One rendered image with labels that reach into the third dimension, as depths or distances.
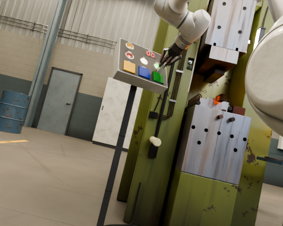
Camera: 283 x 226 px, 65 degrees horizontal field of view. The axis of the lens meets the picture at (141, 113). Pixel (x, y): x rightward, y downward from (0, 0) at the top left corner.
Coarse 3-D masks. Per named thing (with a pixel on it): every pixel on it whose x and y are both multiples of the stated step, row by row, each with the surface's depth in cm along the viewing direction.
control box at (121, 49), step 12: (120, 48) 136; (132, 48) 140; (144, 48) 147; (120, 60) 131; (132, 60) 136; (156, 60) 147; (120, 72) 127; (132, 84) 136; (144, 84) 136; (156, 84) 136
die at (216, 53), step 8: (216, 48) 157; (224, 48) 157; (208, 56) 158; (216, 56) 157; (224, 56) 157; (232, 56) 157; (200, 64) 181; (208, 64) 169; (216, 64) 165; (224, 64) 162; (232, 64) 158; (200, 72) 191
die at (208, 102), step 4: (196, 100) 164; (200, 100) 154; (204, 100) 154; (208, 100) 154; (212, 100) 154; (200, 104) 154; (204, 104) 154; (208, 104) 154; (212, 104) 154; (216, 104) 154; (220, 104) 154; (224, 104) 154; (228, 104) 154; (212, 108) 154; (216, 108) 154; (220, 108) 154; (224, 108) 154
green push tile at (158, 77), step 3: (153, 72) 139; (156, 72) 140; (153, 75) 137; (156, 75) 139; (159, 75) 140; (162, 75) 141; (153, 78) 136; (156, 78) 137; (159, 78) 139; (162, 78) 140; (156, 81) 136; (159, 81) 137; (162, 81) 139
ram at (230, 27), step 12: (216, 0) 161; (228, 0) 161; (240, 0) 161; (252, 0) 161; (216, 12) 160; (228, 12) 160; (240, 12) 160; (252, 12) 160; (216, 24) 159; (228, 24) 159; (240, 24) 159; (204, 36) 164; (216, 36) 158; (228, 36) 158; (240, 36) 158; (204, 48) 166; (228, 48) 157; (240, 48) 157
